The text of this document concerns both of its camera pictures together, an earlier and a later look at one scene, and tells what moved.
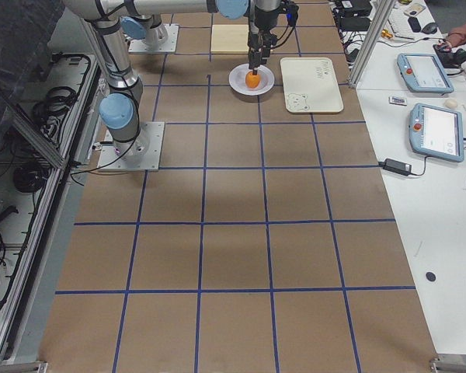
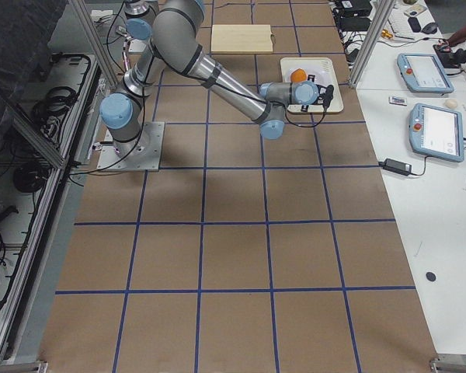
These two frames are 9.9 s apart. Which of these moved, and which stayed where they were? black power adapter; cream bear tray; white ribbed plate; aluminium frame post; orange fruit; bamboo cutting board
Moved: orange fruit; white ribbed plate
Stayed: aluminium frame post; cream bear tray; bamboo cutting board; black power adapter
